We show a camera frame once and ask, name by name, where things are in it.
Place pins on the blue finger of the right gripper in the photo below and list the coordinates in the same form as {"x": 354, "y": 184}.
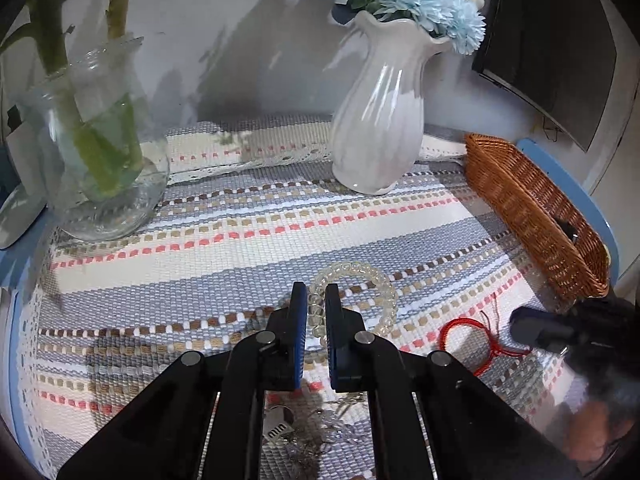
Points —
{"x": 541, "y": 330}

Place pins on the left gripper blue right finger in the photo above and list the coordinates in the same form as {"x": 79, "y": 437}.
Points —
{"x": 346, "y": 336}

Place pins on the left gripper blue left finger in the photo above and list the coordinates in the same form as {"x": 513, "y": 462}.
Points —
{"x": 286, "y": 358}

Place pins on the silver metal keychain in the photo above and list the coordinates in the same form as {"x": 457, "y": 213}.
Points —
{"x": 278, "y": 423}

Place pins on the right hand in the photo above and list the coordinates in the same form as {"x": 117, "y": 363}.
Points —
{"x": 592, "y": 430}

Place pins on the brown wicker basket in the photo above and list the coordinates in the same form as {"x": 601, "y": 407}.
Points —
{"x": 527, "y": 201}

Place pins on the striped woven table mat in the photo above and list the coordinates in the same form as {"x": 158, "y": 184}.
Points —
{"x": 250, "y": 209}

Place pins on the blue desk edge board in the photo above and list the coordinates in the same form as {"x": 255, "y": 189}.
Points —
{"x": 579, "y": 197}

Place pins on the white ribbed ceramic vase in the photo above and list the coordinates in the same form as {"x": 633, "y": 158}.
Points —
{"x": 377, "y": 132}

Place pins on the clear glass vase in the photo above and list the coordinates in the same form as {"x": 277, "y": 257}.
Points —
{"x": 121, "y": 215}

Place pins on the white desk lamp base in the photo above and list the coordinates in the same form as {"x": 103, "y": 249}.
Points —
{"x": 22, "y": 188}

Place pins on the black curved monitor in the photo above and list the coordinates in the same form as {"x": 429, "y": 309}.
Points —
{"x": 557, "y": 55}

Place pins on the green bamboo plant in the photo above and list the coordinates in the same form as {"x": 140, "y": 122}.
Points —
{"x": 84, "y": 101}

